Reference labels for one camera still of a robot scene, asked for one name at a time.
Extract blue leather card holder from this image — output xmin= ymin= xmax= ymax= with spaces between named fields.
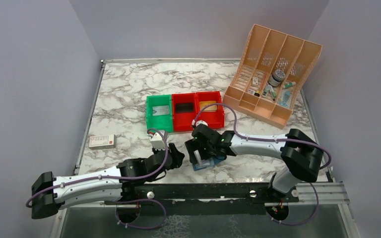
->
xmin=192 ymin=150 xmax=226 ymax=171

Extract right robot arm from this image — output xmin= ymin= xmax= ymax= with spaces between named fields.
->
xmin=185 ymin=124 xmax=323 ymax=202

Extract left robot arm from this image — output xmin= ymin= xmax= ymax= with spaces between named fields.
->
xmin=26 ymin=143 xmax=185 ymax=219

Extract black card in bin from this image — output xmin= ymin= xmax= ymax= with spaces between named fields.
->
xmin=175 ymin=103 xmax=194 ymax=114

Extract gold card in bin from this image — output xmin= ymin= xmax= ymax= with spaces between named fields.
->
xmin=199 ymin=101 xmax=218 ymax=112

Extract silver card in bin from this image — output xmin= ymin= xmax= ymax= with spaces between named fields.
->
xmin=152 ymin=105 xmax=171 ymax=116

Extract right red plastic bin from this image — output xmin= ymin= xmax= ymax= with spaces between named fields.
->
xmin=196 ymin=91 xmax=225 ymax=129

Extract red plastic bin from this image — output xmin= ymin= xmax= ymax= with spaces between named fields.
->
xmin=196 ymin=91 xmax=225 ymax=129
xmin=172 ymin=93 xmax=196 ymax=132

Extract middle red plastic bin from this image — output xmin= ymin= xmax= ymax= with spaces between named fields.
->
xmin=172 ymin=93 xmax=196 ymax=132

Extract green plastic bin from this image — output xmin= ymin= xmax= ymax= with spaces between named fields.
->
xmin=146 ymin=94 xmax=174 ymax=132

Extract small white red box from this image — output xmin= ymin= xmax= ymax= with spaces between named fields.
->
xmin=89 ymin=134 xmax=116 ymax=149

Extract small items in organizer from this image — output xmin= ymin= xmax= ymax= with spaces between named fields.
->
xmin=246 ymin=76 xmax=275 ymax=102

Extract light blue packet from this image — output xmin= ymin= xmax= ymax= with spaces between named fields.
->
xmin=277 ymin=90 xmax=292 ymax=108

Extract round grey jar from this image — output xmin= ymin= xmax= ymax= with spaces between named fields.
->
xmin=267 ymin=69 xmax=286 ymax=87

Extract green tipped tube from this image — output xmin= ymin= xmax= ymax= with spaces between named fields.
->
xmin=282 ymin=81 xmax=297 ymax=89

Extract peach desk organizer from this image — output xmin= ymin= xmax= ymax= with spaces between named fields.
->
xmin=223 ymin=24 xmax=322 ymax=128

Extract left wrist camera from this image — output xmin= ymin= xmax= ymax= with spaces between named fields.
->
xmin=148 ymin=130 xmax=166 ymax=151

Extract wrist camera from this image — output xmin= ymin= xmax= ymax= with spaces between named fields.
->
xmin=191 ymin=120 xmax=208 ymax=128
xmin=148 ymin=130 xmax=166 ymax=151

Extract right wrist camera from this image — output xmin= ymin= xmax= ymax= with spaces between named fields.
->
xmin=191 ymin=120 xmax=208 ymax=128

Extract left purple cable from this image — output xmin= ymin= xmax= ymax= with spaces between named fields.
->
xmin=25 ymin=128 xmax=169 ymax=208

